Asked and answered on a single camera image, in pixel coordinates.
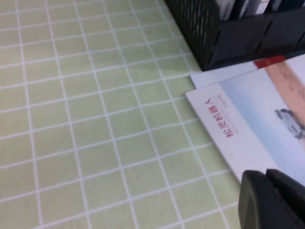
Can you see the black spine book white text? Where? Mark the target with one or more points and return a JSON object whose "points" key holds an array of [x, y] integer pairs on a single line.
{"points": [[246, 7]]}

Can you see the white spine book black logo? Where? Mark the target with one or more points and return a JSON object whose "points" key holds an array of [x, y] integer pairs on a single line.
{"points": [[262, 6]]}

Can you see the white brochure sandy road cover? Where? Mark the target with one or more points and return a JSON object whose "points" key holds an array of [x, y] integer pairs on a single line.
{"points": [[250, 114]]}

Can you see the red brochure orange robot arm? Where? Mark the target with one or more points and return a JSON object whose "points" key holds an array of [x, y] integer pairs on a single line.
{"points": [[214, 76]]}

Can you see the cyan spine book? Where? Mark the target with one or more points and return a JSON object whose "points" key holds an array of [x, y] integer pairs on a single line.
{"points": [[225, 8]]}

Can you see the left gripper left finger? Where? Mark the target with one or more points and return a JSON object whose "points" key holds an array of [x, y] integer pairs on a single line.
{"points": [[255, 205]]}

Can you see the black mesh book holder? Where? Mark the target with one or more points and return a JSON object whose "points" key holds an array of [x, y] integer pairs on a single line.
{"points": [[238, 43]]}

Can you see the green checkered tablecloth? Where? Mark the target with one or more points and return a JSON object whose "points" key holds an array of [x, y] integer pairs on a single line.
{"points": [[95, 119]]}

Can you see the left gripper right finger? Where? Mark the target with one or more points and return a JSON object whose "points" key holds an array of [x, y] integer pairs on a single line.
{"points": [[293, 198]]}

